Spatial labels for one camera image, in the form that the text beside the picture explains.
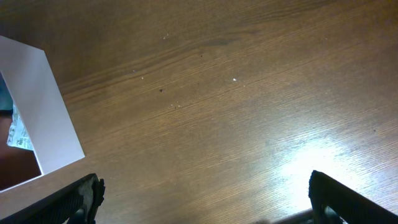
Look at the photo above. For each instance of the white cardboard box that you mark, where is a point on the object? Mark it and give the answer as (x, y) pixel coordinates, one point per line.
(31, 83)

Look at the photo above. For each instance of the green Dettol soap box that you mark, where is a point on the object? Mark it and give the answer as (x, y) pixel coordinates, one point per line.
(18, 136)

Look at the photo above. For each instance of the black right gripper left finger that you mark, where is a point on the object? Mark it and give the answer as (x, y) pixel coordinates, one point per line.
(75, 203)

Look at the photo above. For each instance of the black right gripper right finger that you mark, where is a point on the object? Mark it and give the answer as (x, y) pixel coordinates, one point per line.
(333, 202)

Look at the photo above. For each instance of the teal mouthwash bottle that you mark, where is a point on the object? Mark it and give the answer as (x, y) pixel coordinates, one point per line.
(5, 97)

